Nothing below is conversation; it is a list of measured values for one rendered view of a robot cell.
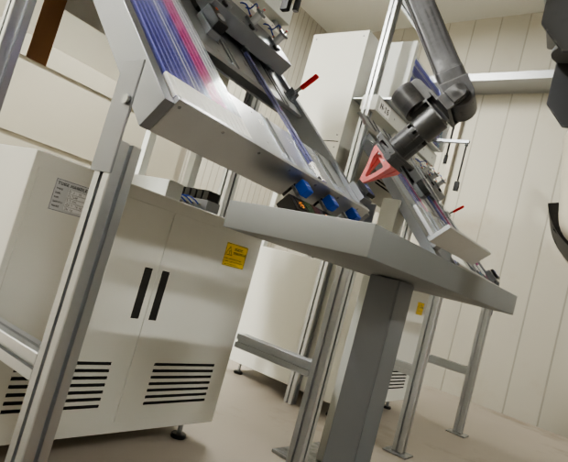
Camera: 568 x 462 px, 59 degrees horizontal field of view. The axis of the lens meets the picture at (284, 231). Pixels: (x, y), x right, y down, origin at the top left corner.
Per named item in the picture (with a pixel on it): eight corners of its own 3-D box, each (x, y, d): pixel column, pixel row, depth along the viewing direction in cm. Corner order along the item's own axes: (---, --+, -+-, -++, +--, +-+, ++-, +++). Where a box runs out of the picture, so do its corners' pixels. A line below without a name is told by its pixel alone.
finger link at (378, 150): (349, 166, 109) (383, 137, 106) (364, 176, 115) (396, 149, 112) (364, 189, 106) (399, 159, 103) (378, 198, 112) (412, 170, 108)
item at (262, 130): (353, 218, 130) (363, 211, 129) (158, 115, 78) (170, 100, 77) (322, 165, 140) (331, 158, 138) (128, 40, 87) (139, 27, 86)
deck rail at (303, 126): (351, 229, 132) (370, 215, 130) (347, 227, 130) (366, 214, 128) (253, 62, 167) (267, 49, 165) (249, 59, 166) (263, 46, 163)
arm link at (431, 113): (447, 117, 98) (454, 126, 103) (427, 93, 101) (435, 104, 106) (419, 141, 101) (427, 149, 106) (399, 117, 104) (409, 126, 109)
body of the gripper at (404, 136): (373, 137, 104) (401, 112, 102) (393, 154, 112) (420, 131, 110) (388, 159, 101) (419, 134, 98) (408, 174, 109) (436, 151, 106)
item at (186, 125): (347, 228, 130) (369, 211, 128) (148, 131, 78) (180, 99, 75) (345, 224, 131) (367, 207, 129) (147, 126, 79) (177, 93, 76)
